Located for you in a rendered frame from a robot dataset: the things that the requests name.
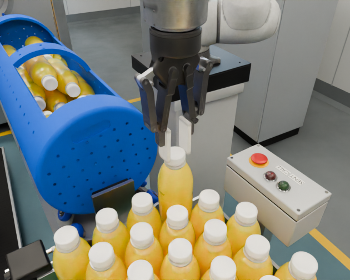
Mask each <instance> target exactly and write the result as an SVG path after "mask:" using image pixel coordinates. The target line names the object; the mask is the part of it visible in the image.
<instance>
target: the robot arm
mask: <svg viewBox="0 0 350 280"><path fill-rule="evenodd" d="M143 18H144V21H145V22H146V23H147V24H148V25H150V27H149V41H150V50H151V55H152V58H151V62H150V64H149V69H148V70H146V71H145V72H144V73H142V74H140V73H136V74H135V75H134V80H135V81H136V83H137V84H138V86H139V92H140V97H141V105H142V113H143V121H144V125H145V126H146V127H147V128H148V129H149V130H150V131H151V132H152V133H155V142H156V143H157V144H158V145H159V156H160V157H161V158H162V159H163V160H164V161H165V162H166V163H170V162H171V130H170V129H169V128H167V125H168V118H169V112H170V107H171V100H172V95H173V94H174V92H175V88H176V86H178V89H179V95H180V99H181V106H182V113H183V115H184V117H183V116H180V117H179V147H181V148H183V149H184V151H185V153H186V154H188V155H189V154H190V153H191V135H193V133H194V124H196V123H197V122H198V121H199V119H198V118H196V117H197V116H198V115H200V116H201V115H203V114H204V109H205V103H206V95H207V86H208V77H209V74H210V71H211V69H212V66H213V64H217V63H220V62H221V59H220V58H219V57H216V56H213V55H211V54H210V51H209V46H210V45H213V44H216V43H223V44H249V43H257V42H260V41H263V40H265V39H268V38H270V37H272V36H273V35H274V34H275V33H276V31H277V29H278V27H279V23H280V18H281V10H280V8H279V5H278V3H277V2H276V0H143ZM193 73H194V79H193ZM154 76H155V77H156V78H157V89H158V92H157V100H156V105H155V100H154V91H153V88H152V86H154V83H153V77H154Z"/></svg>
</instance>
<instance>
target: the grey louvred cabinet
mask: <svg viewBox="0 0 350 280"><path fill-rule="evenodd" d="M276 2H277V3H278V5H279V8H280V10H281V18H280V23H279V27H278V29H277V31H276V33H275V34H274V35H273V36H272V37H270V38H268V39H265V40H263V41H260V42H257V43H249V44H223V43H216V44H213V45H214V46H217V47H219V48H221V49H223V50H225V51H227V52H229V53H231V54H233V55H235V56H237V57H239V58H241V59H244V60H246V61H248V62H250V63H251V71H250V75H249V81H248V82H244V89H243V92H242V93H239V94H238V99H237V107H236V115H235V120H234V129H233V131H234V132H236V133H237V134H238V135H239V136H240V137H242V138H243V139H244V140H245V141H247V142H248V143H249V144H250V145H252V146H254V145H256V144H260V145H261V146H262V147H266V146H268V145H270V144H274V143H276V142H279V141H281V140H284V139H286V138H289V137H291V136H294V135H297V134H298V131H299V128H300V127H301V126H303V122H304V119H305V116H306V112H307V108H308V105H309V101H310V98H311V95H312V91H313V87H314V84H315V81H316V77H317V73H318V70H319V66H320V63H321V60H322V56H323V52H324V49H325V46H326V42H327V38H328V35H329V31H330V28H331V25H332V21H333V17H334V14H335V11H336V7H337V3H338V0H276ZM140 10H141V28H142V46H143V52H148V51H150V41H149V27H150V25H148V24H147V23H146V22H145V21H144V18H143V0H140Z"/></svg>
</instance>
